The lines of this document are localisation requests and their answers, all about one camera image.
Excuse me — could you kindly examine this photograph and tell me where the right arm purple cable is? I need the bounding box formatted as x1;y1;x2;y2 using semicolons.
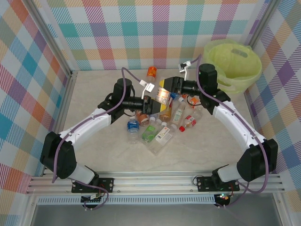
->
189;54;271;194

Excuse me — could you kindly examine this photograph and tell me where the clear bottle with blue cap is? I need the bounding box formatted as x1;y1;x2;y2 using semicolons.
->
167;92;181;111

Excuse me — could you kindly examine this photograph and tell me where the bottle with orange white label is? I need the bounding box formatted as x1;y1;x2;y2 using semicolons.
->
154;86;172;105

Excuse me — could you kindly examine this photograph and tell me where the brown bottle with orange cap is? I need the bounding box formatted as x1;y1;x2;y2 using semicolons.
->
136;112;151;127

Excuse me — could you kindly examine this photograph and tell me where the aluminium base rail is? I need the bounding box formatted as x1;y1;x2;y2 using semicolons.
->
25;173;286;195

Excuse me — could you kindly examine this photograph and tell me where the bottle with orange wrap label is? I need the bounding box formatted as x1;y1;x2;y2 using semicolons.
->
146;66;158;83

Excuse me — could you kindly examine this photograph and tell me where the clear bottle white red label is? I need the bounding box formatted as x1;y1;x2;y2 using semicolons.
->
148;123;178;156

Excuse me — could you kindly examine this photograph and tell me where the amber tea bottle white cap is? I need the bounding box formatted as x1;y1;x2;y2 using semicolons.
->
159;107;174;127

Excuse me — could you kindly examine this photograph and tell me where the orange label bottle orange cap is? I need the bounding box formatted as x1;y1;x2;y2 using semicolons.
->
182;94;203;110

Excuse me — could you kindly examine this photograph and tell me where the aluminium frame post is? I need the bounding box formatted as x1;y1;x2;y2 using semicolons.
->
28;0;78;78
244;0;280;48

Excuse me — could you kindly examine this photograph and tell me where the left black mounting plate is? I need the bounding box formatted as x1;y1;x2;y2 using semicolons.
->
71;178;115;194

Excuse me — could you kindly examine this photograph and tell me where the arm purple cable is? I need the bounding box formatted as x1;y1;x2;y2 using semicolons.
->
51;67;144;184
189;54;271;194

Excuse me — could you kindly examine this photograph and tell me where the aluminium side rail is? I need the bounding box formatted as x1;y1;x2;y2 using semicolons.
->
42;70;79;177

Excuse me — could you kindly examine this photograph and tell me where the red label bottle red cap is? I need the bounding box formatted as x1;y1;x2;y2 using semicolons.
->
179;107;204;132

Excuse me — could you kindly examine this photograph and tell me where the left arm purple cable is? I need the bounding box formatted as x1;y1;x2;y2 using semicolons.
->
51;67;144;184

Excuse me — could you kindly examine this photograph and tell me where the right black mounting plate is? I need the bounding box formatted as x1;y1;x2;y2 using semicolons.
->
197;176;240;193

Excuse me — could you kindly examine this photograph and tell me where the bottle with green white label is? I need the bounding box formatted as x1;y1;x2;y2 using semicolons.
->
171;97;186;124

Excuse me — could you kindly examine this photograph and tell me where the bin with yellow-green liner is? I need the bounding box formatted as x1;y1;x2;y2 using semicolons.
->
203;39;263;95

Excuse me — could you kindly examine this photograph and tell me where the left aluminium frame post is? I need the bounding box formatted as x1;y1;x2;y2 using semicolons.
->
28;0;78;78

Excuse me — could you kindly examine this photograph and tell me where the black mounting plate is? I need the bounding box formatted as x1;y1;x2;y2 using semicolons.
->
197;176;240;193
71;178;115;194

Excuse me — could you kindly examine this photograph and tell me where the white slotted cable duct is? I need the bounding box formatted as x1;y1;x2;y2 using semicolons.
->
37;197;216;205

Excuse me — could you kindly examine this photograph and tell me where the right aluminium frame post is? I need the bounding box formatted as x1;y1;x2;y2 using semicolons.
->
244;0;280;48

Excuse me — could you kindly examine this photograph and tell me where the blue label water bottle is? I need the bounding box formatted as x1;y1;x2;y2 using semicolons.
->
127;116;141;145

